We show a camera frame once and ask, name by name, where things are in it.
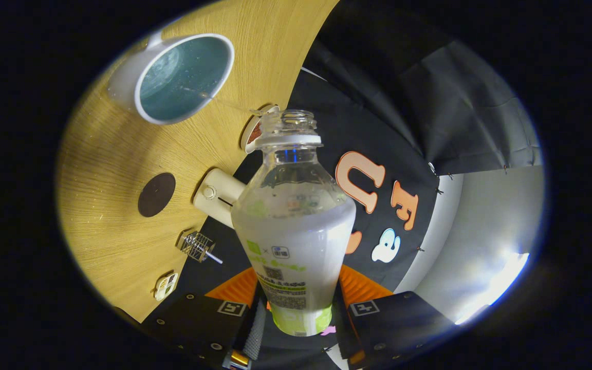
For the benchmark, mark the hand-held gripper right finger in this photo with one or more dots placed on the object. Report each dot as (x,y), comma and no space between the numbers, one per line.
(341,313)

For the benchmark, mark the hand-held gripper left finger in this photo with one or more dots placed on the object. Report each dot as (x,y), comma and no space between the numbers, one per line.
(257,308)

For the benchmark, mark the clear juice bottle white label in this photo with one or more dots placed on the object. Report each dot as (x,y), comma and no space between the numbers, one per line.
(293,231)

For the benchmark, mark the dark brown round coaster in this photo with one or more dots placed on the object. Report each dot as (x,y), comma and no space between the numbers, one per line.
(156,195)

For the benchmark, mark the white cup blue inside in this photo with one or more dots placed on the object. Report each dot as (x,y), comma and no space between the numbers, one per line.
(126,82)

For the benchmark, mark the striped straw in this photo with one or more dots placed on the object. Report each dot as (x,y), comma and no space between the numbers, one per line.
(215,258)

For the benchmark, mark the white divided dish with beans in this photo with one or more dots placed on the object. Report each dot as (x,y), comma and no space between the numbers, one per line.
(166,287)

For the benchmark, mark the cream white dispenser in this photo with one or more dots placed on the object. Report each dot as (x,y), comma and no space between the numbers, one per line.
(219,198)

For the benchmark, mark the large ceiling light panel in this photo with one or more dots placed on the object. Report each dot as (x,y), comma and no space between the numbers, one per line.
(496,288)

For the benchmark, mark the small cream plate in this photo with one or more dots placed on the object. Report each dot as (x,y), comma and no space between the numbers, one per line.
(247,139)

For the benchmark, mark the red braised meat piece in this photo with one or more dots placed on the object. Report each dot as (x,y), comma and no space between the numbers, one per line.
(255,132)

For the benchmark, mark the wooden table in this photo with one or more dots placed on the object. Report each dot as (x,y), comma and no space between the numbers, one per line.
(111,154)

